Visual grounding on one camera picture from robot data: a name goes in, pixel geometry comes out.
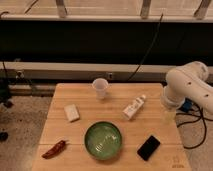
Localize white sponge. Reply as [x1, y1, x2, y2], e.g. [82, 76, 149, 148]
[64, 104, 80, 122]

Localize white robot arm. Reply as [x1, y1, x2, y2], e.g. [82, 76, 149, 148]
[161, 61, 213, 123]

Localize green ceramic bowl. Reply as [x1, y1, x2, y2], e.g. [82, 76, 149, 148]
[84, 121, 122, 160]

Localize blue power box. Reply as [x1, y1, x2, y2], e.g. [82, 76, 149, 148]
[180, 99, 192, 113]

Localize white plastic bottle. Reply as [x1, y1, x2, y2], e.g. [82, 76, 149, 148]
[123, 95, 146, 120]

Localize black smartphone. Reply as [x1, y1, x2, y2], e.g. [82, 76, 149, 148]
[137, 135, 160, 161]

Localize red chili pepper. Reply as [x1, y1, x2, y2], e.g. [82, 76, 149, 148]
[42, 140, 66, 159]

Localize black chair base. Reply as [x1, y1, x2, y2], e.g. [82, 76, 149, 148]
[0, 79, 13, 142]

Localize black floor cables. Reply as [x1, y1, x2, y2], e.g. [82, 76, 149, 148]
[175, 102, 213, 150]

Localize black hanging cable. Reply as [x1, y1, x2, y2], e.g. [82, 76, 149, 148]
[125, 13, 165, 83]

